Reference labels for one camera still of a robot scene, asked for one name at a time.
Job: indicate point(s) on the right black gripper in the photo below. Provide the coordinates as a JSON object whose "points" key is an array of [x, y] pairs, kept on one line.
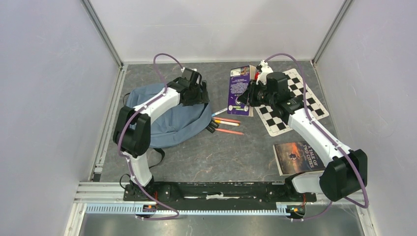
{"points": [[248, 96]]}

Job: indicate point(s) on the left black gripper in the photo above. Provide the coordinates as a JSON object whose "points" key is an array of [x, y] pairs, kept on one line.
{"points": [[202, 98]]}

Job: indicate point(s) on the blue student backpack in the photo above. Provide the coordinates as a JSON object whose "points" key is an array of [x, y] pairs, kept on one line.
{"points": [[176, 125]]}

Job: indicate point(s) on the purple book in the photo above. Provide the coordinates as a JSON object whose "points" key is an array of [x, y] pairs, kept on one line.
{"points": [[239, 80]]}

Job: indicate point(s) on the dark novel book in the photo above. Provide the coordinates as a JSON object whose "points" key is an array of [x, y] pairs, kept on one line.
{"points": [[297, 157]]}

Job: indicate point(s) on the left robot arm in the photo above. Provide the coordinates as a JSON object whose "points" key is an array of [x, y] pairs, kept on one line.
{"points": [[132, 132]]}

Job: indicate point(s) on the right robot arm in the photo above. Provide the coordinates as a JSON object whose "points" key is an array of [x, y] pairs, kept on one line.
{"points": [[345, 169]]}

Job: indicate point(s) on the checkered chess board mat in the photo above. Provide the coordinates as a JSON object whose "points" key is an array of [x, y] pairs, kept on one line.
{"points": [[300, 95]]}

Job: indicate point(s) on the orange pencil upper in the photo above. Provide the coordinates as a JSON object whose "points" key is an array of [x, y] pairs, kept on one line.
{"points": [[227, 119]]}

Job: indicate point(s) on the orange pencil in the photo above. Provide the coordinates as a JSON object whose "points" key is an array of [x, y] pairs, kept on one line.
{"points": [[227, 119], [229, 131]]}

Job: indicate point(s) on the white blue pen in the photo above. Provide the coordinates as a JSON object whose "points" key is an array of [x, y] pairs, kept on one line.
{"points": [[219, 112]]}

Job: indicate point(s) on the white yellow pen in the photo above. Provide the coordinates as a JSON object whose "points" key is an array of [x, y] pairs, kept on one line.
{"points": [[226, 122]]}

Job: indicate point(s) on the orange pencil lower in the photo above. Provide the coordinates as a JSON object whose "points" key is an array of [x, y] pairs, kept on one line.
{"points": [[229, 131]]}

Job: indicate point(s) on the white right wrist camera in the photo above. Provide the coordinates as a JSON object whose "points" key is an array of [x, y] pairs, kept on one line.
{"points": [[263, 70]]}

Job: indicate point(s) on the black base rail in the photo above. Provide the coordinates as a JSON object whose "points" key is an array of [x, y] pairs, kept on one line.
{"points": [[194, 196]]}

